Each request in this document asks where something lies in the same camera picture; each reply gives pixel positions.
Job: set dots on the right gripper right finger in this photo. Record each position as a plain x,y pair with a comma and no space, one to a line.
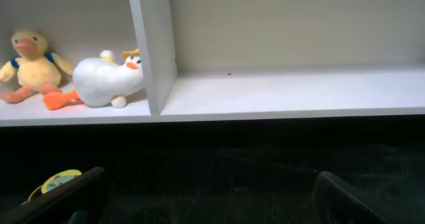
342,204

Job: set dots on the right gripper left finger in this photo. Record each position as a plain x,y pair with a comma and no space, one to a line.
59,200

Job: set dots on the yellow rattle drum toy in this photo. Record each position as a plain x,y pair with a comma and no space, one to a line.
59,180

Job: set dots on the white plush duck with hat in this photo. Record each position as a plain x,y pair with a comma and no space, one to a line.
103,81

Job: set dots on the white shelf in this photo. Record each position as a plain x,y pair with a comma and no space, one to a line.
282,84

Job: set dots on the yellow plush duck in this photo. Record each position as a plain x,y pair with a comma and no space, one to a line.
34,67

